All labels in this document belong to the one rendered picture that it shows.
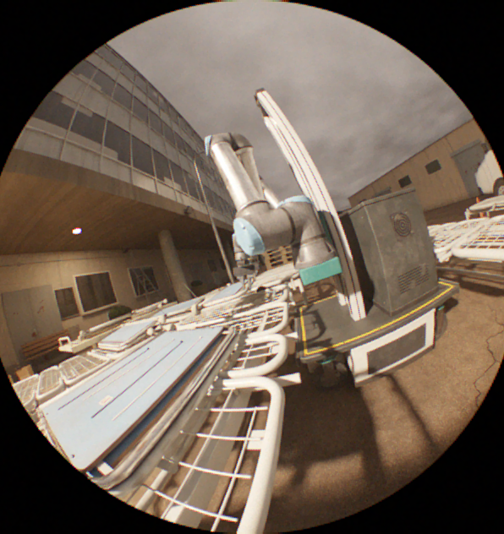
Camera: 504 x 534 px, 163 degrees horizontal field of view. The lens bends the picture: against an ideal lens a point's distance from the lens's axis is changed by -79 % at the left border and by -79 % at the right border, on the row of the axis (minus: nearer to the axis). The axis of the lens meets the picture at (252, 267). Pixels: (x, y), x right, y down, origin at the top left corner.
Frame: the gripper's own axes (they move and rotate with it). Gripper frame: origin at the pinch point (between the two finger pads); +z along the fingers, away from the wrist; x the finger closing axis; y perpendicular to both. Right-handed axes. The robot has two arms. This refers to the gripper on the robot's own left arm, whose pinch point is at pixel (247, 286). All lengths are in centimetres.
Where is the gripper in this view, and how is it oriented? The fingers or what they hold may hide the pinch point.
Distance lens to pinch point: 110.9
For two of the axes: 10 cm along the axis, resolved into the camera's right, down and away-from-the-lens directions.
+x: -9.8, 1.4, 1.0
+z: 1.5, 9.9, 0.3
